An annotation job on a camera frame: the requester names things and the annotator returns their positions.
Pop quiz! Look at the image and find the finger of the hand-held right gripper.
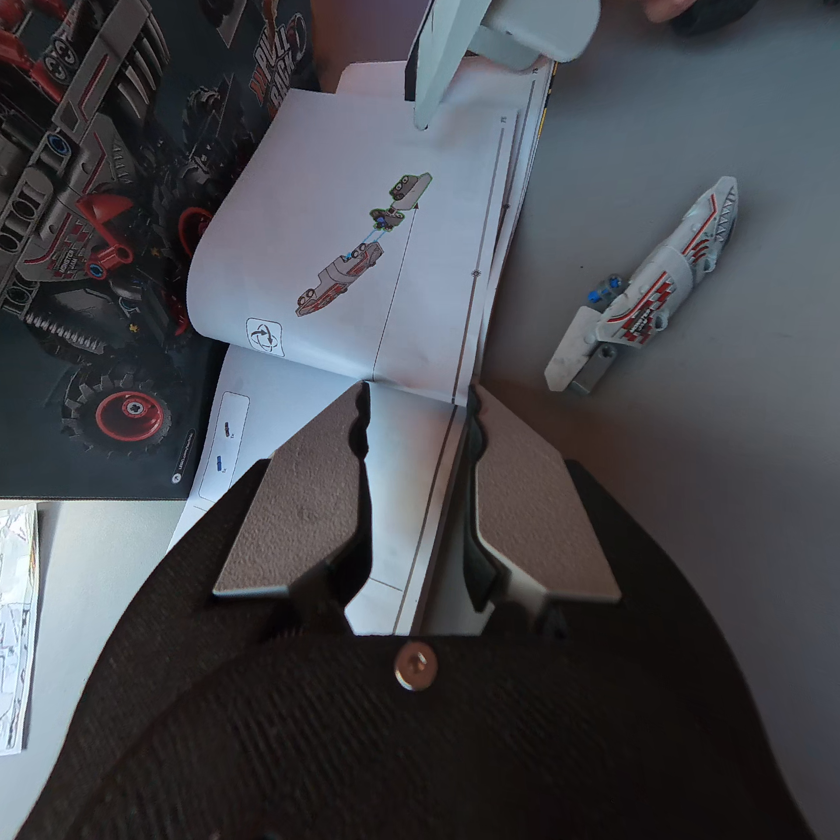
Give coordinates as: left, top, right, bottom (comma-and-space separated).
406, 0, 492, 132
476, 0, 602, 70

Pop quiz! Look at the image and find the lego instruction booklet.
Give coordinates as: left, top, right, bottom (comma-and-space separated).
167, 56, 557, 637

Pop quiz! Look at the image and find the grey red lego assembly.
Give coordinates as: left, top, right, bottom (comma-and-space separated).
543, 176, 740, 396

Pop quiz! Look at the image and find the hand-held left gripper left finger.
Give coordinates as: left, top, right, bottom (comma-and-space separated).
212, 381, 375, 609

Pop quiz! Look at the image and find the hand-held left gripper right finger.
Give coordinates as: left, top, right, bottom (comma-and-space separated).
462, 384, 622, 614

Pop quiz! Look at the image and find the clear plastic bag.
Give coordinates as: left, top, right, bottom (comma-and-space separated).
0, 502, 42, 757

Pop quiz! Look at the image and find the dark lego set box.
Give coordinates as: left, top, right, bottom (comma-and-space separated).
0, 0, 316, 501

